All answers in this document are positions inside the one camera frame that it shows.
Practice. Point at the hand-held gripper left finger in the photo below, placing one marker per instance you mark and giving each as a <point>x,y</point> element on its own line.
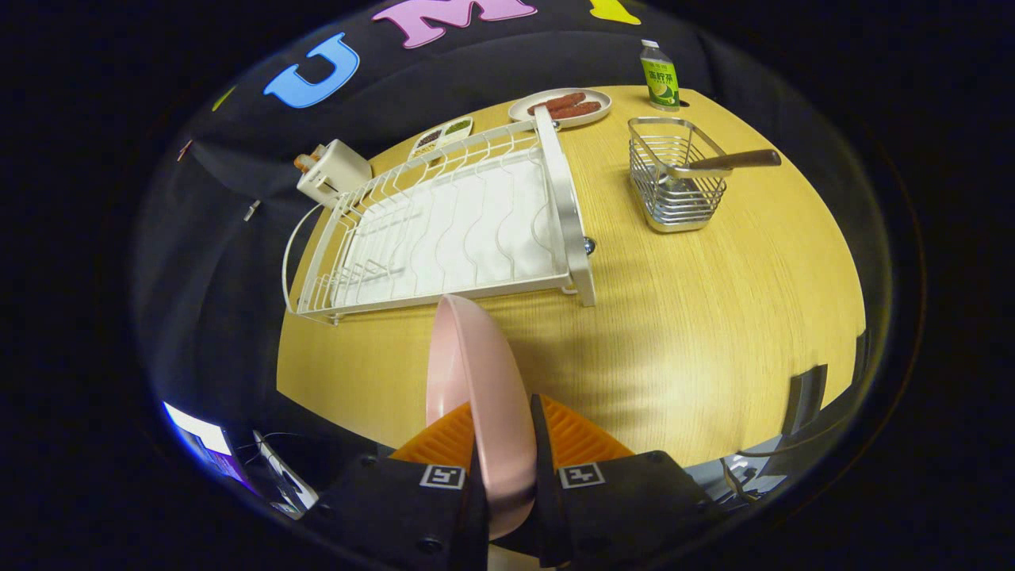
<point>381,507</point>

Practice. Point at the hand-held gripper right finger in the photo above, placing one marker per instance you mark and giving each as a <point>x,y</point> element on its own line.
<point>547,507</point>

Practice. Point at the pink plate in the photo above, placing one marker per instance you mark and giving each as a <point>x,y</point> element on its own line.
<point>484,381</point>

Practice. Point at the white divided condiment dish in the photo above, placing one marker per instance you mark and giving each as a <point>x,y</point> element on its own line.
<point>441,136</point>

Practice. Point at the white oval sausage plate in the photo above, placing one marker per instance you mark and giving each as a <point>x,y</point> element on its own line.
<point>595,99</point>

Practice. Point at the white side desk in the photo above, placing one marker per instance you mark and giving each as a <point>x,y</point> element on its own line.
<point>285,476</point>

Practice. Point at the computer monitor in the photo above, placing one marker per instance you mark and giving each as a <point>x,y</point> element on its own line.
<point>198,432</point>

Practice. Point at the black backdrop cloth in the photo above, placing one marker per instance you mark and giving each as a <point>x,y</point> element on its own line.
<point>230,254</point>

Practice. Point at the metal cloth clip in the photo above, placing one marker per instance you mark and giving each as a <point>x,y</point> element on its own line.
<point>252,210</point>

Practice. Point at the white toaster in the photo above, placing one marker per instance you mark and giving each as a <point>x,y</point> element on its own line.
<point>337,170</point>

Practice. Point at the toasted bread slice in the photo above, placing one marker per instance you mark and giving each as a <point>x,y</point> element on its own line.
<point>304,162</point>

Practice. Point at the brown sausage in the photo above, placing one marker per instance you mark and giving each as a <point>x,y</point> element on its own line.
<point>577,110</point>
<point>557,102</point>

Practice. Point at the orange cloth clip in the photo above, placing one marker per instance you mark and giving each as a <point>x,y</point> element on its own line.
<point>185,149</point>

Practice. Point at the green label drink bottle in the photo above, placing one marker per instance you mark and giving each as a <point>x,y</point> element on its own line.
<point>660,79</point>

